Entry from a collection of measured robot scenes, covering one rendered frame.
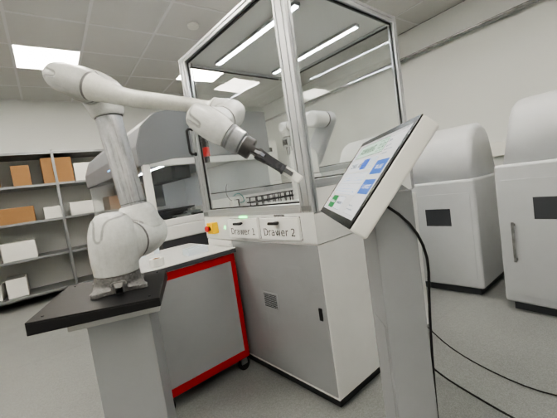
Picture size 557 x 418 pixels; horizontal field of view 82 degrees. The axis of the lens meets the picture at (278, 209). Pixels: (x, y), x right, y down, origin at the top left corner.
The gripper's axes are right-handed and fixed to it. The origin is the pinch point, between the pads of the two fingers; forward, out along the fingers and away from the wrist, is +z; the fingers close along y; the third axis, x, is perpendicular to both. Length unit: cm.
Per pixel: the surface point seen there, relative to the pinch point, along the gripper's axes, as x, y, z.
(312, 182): -5.1, 29.2, 10.1
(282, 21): -56, 27, -37
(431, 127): -21.5, -40.1, 20.2
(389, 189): -4.8, -39.2, 19.6
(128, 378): 90, -1, -12
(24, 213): 195, 318, -266
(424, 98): -201, 293, 100
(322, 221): 7.7, 31.3, 23.1
